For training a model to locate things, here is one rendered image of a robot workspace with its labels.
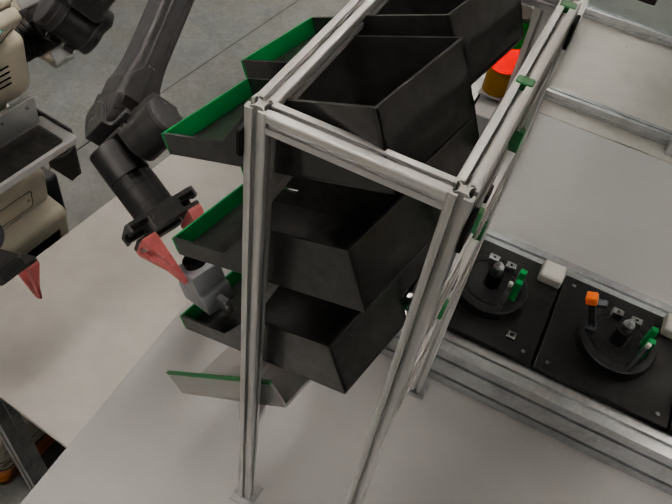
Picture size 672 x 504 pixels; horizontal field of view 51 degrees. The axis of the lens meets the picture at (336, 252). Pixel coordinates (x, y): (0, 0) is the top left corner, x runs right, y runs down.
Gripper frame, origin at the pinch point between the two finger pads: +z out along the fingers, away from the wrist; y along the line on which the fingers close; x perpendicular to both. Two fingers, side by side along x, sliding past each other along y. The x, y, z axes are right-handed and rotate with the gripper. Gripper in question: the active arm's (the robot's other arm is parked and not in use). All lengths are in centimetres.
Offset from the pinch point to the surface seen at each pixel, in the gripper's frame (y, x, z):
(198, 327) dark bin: -3.7, 3.5, 6.2
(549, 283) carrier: 60, 21, 38
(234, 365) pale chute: 1.1, 19.4, 13.7
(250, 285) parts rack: -2.6, -20.8, 6.7
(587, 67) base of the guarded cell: 147, 57, 9
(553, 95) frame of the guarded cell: 124, 52, 9
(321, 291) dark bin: 1.4, -25.4, 11.4
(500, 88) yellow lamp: 64, 5, 3
